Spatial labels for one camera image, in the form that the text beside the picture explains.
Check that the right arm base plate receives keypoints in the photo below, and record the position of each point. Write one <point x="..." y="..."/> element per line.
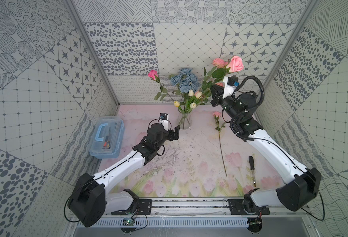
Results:
<point x="238" y="206"/>

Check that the blue hydrangea flower bunch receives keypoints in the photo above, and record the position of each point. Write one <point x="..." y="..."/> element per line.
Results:
<point x="185" y="81"/>

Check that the aluminium rail frame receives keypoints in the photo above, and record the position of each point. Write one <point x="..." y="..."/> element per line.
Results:
<point x="218" y="212"/>

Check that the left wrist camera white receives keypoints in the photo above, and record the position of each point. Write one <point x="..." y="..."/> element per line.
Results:
<point x="163" y="118"/>

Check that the black handled screwdriver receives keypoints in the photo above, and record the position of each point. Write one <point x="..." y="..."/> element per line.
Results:
<point x="252" y="168"/>

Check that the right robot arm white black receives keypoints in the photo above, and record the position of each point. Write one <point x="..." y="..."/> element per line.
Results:
<point x="301" y="184"/>

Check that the yellow white tulip bunch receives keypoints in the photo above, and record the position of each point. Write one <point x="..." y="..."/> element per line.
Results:
<point x="192" y="100"/>

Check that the magenta rose stem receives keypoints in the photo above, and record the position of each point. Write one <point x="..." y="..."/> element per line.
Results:
<point x="153" y="75"/>

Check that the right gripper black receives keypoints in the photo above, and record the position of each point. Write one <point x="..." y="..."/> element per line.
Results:
<point x="219" y="91"/>

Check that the pink rose stem large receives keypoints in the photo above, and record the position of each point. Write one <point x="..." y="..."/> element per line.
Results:
<point x="234" y="64"/>

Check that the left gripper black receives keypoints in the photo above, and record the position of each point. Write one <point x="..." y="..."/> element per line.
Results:
<point x="172" y="133"/>

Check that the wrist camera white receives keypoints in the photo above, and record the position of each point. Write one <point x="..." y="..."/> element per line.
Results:
<point x="163" y="118"/>
<point x="230" y="85"/>

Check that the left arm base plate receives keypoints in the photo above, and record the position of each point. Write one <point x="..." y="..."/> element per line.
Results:
<point x="140" y="207"/>

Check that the pink carnation spray stem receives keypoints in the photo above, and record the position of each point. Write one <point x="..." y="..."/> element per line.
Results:
<point x="208" y="81"/>

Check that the light pink rose stem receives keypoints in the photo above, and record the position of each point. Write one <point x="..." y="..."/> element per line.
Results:
<point x="219" y="125"/>

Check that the clear blue tool box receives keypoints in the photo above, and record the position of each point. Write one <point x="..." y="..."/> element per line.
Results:
<point x="107" y="137"/>

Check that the clear glass vase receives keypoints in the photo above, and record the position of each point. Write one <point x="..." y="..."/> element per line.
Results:
<point x="184" y="121"/>

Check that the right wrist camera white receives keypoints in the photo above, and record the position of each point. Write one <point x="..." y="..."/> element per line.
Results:
<point x="230" y="85"/>

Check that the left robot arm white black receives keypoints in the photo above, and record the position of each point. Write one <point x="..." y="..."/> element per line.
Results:
<point x="91" y="197"/>

